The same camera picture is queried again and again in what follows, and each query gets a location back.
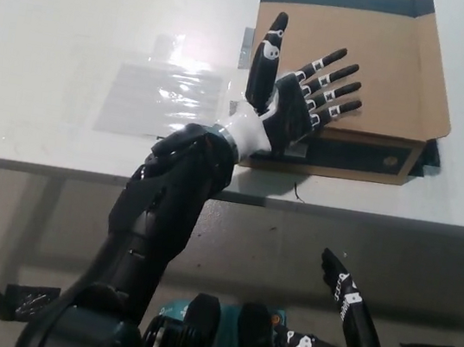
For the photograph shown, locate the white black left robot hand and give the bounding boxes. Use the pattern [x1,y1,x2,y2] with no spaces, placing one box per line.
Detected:
[215,4,376,183]

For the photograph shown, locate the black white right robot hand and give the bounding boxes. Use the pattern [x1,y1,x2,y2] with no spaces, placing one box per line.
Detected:
[270,241,407,347]

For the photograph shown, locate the brown cardboard storage box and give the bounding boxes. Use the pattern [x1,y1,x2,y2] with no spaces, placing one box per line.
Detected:
[232,0,464,198]

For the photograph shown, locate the black teal robot torso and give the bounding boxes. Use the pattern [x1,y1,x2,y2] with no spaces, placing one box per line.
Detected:
[138,285,352,347]

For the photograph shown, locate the clear plastic sheet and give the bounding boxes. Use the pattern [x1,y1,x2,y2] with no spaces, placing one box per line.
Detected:
[92,23,253,154]

